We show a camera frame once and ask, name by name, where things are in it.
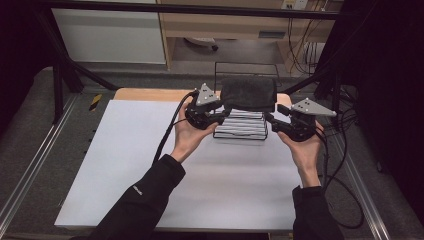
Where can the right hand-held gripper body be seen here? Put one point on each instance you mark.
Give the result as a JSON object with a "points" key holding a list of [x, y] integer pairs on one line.
{"points": [[301, 125]]}

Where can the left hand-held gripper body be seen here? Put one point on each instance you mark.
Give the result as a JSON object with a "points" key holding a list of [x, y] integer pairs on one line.
{"points": [[200, 116]]}

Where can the dark cloth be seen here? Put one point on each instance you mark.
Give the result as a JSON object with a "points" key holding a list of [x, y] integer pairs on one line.
{"points": [[248, 93]]}

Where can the person's left hand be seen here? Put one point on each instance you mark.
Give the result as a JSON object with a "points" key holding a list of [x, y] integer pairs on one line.
{"points": [[188, 138]]}

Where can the person's right hand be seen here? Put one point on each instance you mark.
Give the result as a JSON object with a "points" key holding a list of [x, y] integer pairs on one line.
{"points": [[308, 156]]}

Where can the black metal stand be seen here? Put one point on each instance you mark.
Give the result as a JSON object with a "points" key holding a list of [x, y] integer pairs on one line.
{"points": [[336, 93], [58, 100]]}

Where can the white chair base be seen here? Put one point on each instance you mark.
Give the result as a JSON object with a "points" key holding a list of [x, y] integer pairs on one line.
{"points": [[201, 41]]}

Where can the wooden desk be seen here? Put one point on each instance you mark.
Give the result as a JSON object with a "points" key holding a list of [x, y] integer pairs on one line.
{"points": [[233, 28]]}

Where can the white table sheet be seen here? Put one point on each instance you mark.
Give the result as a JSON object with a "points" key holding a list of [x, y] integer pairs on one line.
{"points": [[126, 150]]}

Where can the black curtain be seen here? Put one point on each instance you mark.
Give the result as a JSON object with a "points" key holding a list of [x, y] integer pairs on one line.
{"points": [[20, 60], [393, 100]]}

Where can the white power strip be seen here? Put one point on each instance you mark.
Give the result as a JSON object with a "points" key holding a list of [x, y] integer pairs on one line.
{"points": [[295, 4]]}

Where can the white cabinet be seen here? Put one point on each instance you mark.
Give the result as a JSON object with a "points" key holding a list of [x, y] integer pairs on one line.
{"points": [[106, 33]]}

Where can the aluminium rail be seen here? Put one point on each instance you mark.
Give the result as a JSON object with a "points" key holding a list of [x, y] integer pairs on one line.
{"points": [[361, 190], [36, 153]]}

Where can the black horizontal frame bar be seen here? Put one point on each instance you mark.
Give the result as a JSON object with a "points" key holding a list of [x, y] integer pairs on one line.
{"points": [[200, 9]]}

